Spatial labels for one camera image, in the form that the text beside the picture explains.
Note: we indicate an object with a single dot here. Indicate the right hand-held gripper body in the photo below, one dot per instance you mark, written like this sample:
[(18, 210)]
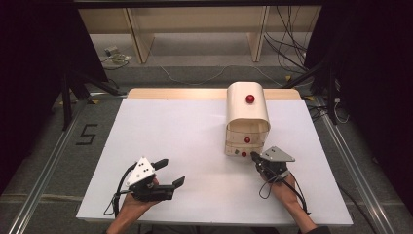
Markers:
[(276, 154)]

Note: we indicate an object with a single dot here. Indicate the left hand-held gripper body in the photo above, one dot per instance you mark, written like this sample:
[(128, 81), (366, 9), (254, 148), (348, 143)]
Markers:
[(141, 170)]

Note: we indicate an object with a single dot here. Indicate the clear drawer with red knob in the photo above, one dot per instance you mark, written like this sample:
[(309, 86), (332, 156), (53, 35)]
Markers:
[(244, 154), (247, 140)]

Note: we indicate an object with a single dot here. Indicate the small black clip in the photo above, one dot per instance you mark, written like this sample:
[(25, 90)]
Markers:
[(236, 151)]

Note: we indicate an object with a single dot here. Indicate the cream drawer cabinet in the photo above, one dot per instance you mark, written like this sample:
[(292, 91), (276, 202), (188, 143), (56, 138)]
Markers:
[(242, 107)]

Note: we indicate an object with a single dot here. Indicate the person's left hand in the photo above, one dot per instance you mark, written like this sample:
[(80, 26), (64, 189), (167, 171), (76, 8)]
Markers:
[(133, 204)]

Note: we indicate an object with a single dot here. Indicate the person's right hand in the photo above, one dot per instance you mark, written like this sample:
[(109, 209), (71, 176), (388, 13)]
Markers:
[(285, 191)]

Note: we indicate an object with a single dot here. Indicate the white board sheet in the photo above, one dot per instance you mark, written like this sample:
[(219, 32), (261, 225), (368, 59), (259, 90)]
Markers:
[(181, 136)]

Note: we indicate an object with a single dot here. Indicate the black tripod stand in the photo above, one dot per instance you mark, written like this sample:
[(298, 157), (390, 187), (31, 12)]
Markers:
[(331, 97), (66, 104)]

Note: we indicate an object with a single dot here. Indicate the grey power adapter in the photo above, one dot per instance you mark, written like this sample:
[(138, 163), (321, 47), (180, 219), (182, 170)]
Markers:
[(111, 50)]

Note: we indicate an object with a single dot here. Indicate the black curtain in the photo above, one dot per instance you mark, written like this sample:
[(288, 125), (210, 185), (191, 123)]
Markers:
[(373, 65), (32, 65)]

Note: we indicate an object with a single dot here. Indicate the black overhead bar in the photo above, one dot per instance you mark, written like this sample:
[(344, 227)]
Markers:
[(195, 2)]

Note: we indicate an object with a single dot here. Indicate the aluminium floor rail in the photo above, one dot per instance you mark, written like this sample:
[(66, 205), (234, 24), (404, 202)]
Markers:
[(357, 175), (42, 182)]

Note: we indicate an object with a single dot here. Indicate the light wooden desk frame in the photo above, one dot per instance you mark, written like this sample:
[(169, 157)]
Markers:
[(139, 35)]

